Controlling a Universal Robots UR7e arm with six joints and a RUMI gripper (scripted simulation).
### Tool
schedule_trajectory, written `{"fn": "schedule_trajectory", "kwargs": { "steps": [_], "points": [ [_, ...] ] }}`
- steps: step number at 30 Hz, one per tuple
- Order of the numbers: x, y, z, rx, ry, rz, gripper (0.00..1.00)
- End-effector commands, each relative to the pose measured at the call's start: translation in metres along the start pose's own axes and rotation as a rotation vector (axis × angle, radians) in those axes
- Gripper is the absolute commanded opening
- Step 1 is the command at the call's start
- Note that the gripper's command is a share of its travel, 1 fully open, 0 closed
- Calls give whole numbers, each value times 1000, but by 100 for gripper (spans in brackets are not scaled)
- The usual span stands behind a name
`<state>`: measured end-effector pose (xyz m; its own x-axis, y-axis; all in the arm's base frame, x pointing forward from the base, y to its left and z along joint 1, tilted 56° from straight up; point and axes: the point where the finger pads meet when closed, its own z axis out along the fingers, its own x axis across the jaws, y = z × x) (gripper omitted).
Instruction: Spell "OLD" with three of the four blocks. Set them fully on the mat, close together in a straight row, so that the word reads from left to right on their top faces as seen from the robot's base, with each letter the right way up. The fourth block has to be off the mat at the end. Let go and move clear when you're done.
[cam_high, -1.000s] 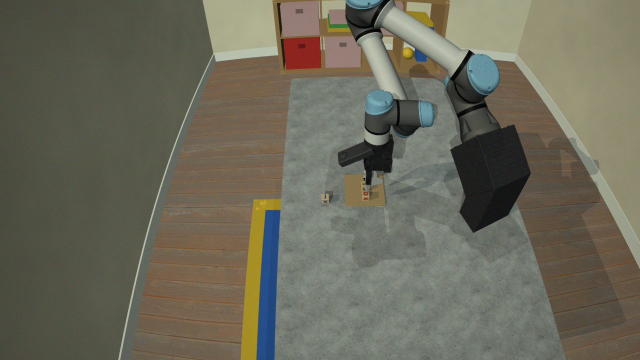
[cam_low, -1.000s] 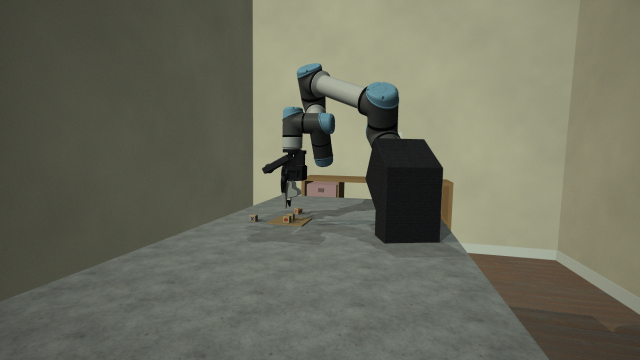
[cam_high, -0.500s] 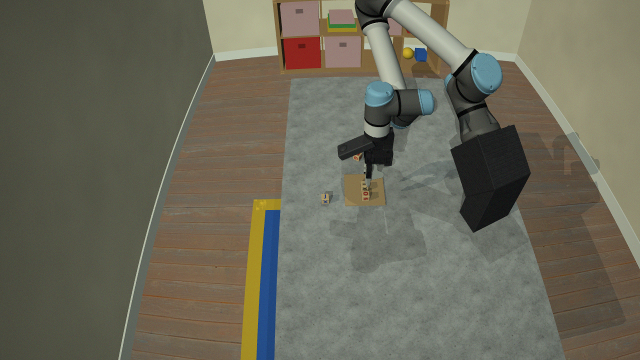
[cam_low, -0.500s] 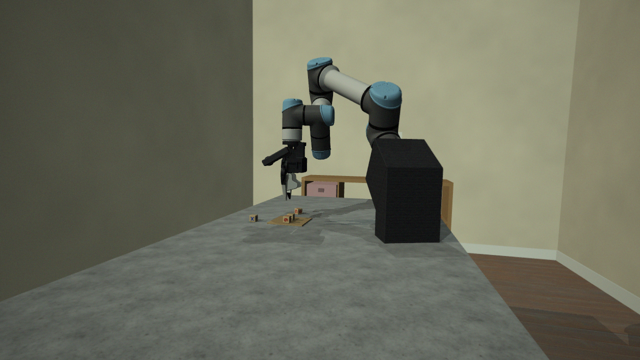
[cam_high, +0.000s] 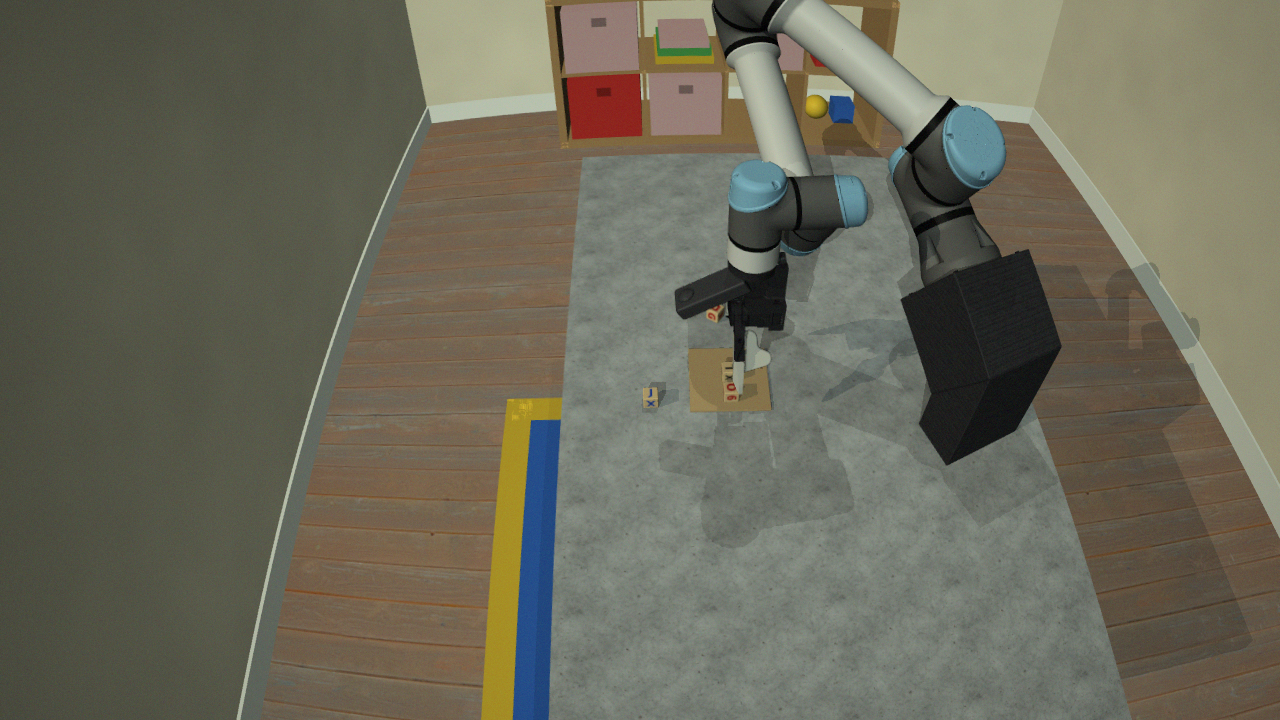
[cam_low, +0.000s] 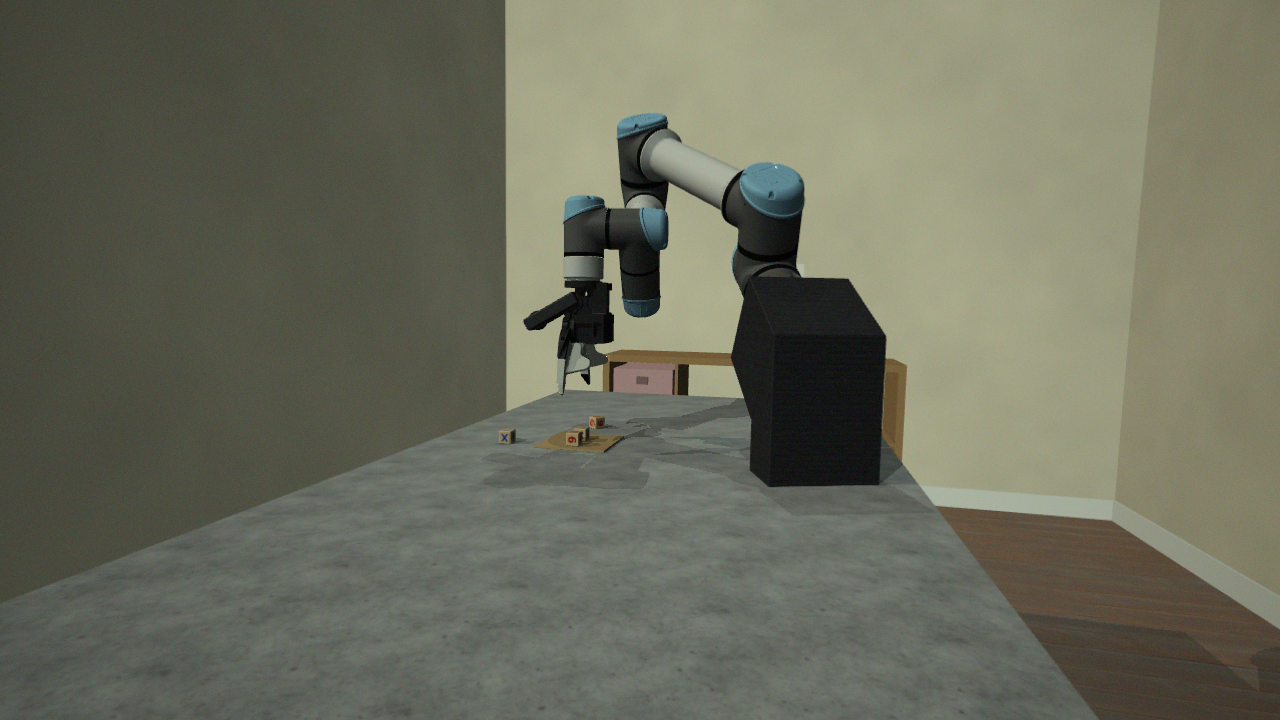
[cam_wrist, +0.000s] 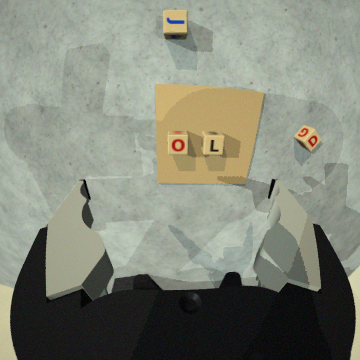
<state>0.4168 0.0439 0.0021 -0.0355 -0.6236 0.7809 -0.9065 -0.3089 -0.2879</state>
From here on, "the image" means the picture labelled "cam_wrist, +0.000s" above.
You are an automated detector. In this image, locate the tan mat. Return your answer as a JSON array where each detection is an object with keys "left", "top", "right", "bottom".
[{"left": 156, "top": 84, "right": 264, "bottom": 184}]

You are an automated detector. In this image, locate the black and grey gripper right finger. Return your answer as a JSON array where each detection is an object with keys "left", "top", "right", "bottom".
[{"left": 253, "top": 179, "right": 356, "bottom": 360}]

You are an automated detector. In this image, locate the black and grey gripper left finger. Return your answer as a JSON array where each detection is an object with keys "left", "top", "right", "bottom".
[{"left": 10, "top": 179, "right": 114, "bottom": 360}]

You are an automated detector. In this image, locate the tan letter block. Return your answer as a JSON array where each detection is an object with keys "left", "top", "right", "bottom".
[
  {"left": 168, "top": 131, "right": 189, "bottom": 155},
  {"left": 294, "top": 125, "right": 322, "bottom": 151},
  {"left": 163, "top": 10, "right": 188, "bottom": 40},
  {"left": 201, "top": 131, "right": 225, "bottom": 155}
]

